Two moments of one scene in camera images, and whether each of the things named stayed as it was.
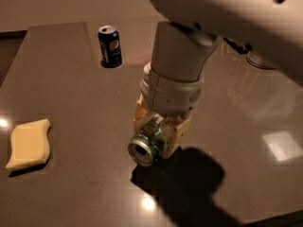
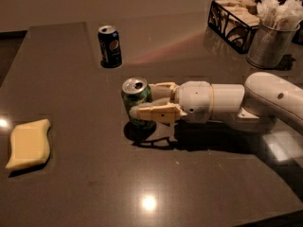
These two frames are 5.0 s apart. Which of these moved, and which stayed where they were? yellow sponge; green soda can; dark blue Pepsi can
Moved: green soda can
Stayed: yellow sponge; dark blue Pepsi can
